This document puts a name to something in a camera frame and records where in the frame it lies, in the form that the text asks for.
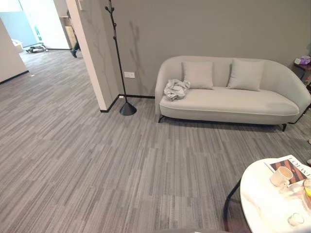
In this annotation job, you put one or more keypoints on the black coat rack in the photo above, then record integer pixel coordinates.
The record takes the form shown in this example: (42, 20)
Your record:
(118, 55)

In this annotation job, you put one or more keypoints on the purple tissue pack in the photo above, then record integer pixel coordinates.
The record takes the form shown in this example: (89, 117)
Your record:
(305, 59)

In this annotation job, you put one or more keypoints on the square grey cushion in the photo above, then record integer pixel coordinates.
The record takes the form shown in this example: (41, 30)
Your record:
(245, 75)
(198, 75)

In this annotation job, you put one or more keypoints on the small glass candle holder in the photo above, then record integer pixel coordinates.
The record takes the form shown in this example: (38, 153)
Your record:
(296, 219)

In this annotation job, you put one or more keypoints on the person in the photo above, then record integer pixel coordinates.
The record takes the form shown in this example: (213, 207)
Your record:
(74, 41)

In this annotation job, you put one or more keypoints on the wheeled chair base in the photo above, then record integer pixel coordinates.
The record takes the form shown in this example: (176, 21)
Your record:
(36, 49)

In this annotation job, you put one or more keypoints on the light grey sofa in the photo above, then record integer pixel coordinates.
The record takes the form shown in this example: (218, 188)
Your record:
(228, 104)

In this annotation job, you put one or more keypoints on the clear glass tray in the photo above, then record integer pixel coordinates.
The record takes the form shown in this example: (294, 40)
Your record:
(295, 194)

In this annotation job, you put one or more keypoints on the glass bowl with yellow fruit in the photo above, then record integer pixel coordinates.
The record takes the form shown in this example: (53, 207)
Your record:
(307, 191)

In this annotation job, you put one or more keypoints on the crumpled grey garment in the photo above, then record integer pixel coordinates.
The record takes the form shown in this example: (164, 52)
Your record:
(175, 89)

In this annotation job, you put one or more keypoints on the round white coffee table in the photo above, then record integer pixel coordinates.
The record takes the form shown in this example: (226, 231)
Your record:
(264, 201)

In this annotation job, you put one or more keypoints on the dark side table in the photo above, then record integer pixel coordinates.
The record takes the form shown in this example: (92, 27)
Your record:
(302, 71)

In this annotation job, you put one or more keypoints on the white wall socket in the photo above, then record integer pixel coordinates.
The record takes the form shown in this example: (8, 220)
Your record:
(129, 74)

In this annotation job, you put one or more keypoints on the white fashion magazine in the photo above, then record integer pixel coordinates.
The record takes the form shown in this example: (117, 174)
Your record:
(297, 167)

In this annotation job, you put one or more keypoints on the white counter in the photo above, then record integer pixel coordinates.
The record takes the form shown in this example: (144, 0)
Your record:
(9, 53)

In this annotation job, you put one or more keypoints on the white ceramic cup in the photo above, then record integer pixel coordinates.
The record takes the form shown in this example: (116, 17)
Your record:
(281, 176)

